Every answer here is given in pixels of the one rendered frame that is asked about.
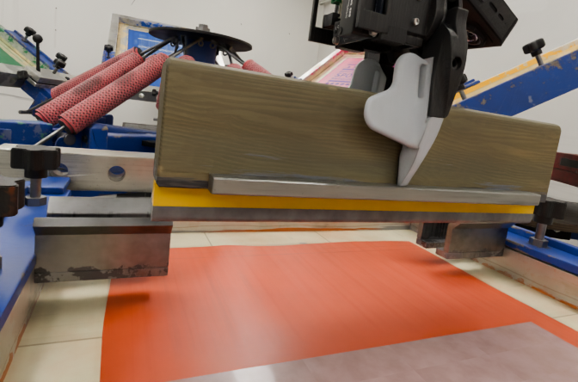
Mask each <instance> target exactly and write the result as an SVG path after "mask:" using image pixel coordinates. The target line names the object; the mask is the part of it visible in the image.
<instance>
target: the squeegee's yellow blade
mask: <svg viewBox="0 0 578 382"><path fill-rule="evenodd" d="M152 205H153V206H201V207H243V208H285V209H326V210H367V211H409V212H451V213H533V211H534V207H535V206H522V205H496V204H471V203H446V202H421V201H395V200H346V199H321V198H296V197H270V196H245V195H220V194H211V193H210V191H209V190H208V189H203V188H160V187H159V186H158V185H157V184H156V181H155V180H154V182H153V192H152Z"/></svg>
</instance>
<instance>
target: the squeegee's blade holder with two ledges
mask: <svg viewBox="0 0 578 382"><path fill-rule="evenodd" d="M208 190H209V191H210V193H211V194H220V195H245V196H270V197H296V198H321V199H346V200H395V201H421V202H446V203H471V204H496V205H522V206H538V205H539V202H540V197H541V195H540V194H534V193H531V192H527V191H513V190H497V189H482V188H453V187H437V186H422V185H406V186H397V185H396V184H392V183H376V182H347V181H331V180H317V179H301V178H286V177H271V176H241V175H226V174H211V173H209V182H208Z"/></svg>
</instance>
